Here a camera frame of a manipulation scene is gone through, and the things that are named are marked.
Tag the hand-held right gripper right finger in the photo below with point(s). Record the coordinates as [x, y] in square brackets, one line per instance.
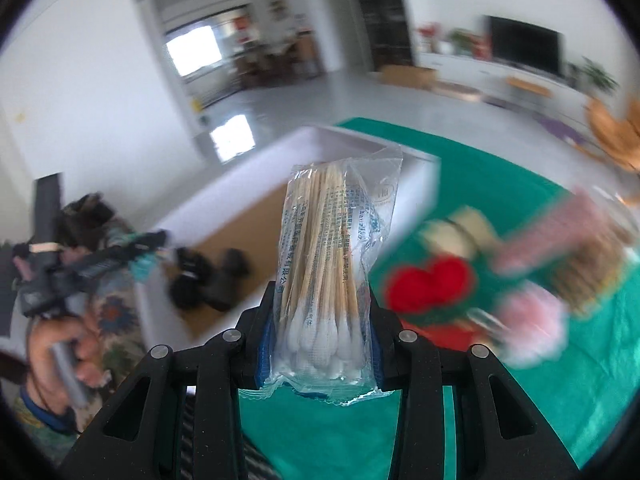
[390, 355]

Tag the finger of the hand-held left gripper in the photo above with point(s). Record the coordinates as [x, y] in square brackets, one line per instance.
[125, 250]

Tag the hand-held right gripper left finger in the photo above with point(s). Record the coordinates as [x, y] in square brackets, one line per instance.
[250, 340]

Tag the teal patterned pouch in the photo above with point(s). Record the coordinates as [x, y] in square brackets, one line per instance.
[145, 269]

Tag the red plastic packet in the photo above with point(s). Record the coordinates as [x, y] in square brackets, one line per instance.
[440, 332]

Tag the bag of cotton swabs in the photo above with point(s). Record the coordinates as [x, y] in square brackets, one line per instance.
[320, 260]

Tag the white cardboard box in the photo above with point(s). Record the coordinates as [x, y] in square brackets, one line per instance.
[250, 180]

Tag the pink bath pouf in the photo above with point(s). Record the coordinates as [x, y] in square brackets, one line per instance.
[530, 320]

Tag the pink face mask pack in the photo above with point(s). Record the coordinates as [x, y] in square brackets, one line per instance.
[550, 230]

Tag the person's left hand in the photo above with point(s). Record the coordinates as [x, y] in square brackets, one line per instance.
[65, 350]

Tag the person's patterned clothing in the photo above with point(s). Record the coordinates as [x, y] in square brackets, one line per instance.
[120, 320]

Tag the black mesh panel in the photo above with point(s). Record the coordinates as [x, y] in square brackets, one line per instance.
[187, 440]

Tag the beige rolled towel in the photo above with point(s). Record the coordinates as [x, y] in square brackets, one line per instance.
[465, 230]

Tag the clear snack jar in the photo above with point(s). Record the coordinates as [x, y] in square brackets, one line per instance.
[600, 275]

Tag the dining table with chairs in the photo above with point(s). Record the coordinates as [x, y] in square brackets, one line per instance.
[280, 60]

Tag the brown cardboard box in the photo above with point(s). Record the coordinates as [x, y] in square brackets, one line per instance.
[407, 77]

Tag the purple floor mat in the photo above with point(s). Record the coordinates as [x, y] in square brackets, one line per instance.
[562, 134]

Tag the white television console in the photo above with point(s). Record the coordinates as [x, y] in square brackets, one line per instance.
[450, 67]

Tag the wooden stool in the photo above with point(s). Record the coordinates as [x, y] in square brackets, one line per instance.
[527, 86]

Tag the orange lounge chair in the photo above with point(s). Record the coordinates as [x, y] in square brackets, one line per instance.
[615, 135]

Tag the red flowers in vase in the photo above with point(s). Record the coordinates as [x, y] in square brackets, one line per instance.
[430, 37]

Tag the leafy plant with white pot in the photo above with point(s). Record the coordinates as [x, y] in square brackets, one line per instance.
[462, 42]

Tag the black television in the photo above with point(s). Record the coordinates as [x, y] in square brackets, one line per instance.
[525, 45]

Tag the dark glass cabinet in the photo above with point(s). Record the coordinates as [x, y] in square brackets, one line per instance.
[382, 15]

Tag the large potted plant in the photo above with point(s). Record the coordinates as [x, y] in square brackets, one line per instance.
[597, 76]

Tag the framed wall painting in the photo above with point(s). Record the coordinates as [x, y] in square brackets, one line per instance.
[276, 2]

